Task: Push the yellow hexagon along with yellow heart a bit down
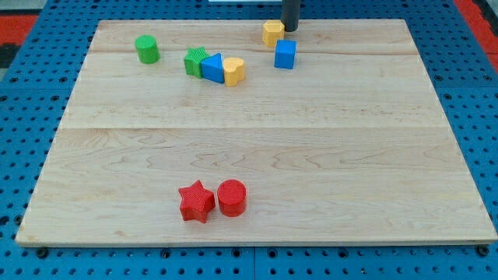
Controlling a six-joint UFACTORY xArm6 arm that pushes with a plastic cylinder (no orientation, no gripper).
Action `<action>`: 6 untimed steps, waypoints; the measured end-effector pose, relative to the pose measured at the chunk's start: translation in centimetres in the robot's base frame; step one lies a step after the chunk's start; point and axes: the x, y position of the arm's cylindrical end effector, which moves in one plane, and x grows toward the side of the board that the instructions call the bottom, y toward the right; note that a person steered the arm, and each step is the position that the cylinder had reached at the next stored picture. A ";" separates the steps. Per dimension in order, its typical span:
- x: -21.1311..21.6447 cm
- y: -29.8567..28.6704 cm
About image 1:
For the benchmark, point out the green cylinder block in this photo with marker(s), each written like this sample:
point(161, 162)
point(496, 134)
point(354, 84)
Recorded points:
point(147, 49)

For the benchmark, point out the red star block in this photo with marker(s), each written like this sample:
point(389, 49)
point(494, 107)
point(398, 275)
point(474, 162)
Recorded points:
point(196, 202)

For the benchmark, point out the light wooden board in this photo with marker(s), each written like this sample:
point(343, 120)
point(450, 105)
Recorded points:
point(349, 148)

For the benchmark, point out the yellow hexagon block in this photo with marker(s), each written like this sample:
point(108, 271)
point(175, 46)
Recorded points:
point(272, 31)

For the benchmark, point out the green star block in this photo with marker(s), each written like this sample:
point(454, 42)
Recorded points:
point(193, 60)

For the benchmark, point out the blue cube block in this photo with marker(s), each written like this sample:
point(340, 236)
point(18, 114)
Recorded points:
point(285, 52)

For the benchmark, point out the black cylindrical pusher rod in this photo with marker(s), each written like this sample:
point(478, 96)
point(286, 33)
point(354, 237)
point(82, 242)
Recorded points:
point(290, 14)

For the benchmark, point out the blue triangle block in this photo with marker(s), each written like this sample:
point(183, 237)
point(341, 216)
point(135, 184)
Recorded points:
point(212, 68)

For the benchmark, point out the red cylinder block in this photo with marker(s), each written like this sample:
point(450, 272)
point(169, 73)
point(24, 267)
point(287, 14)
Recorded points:
point(232, 198)

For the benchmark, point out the yellow heart block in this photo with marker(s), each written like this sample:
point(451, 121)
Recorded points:
point(233, 70)

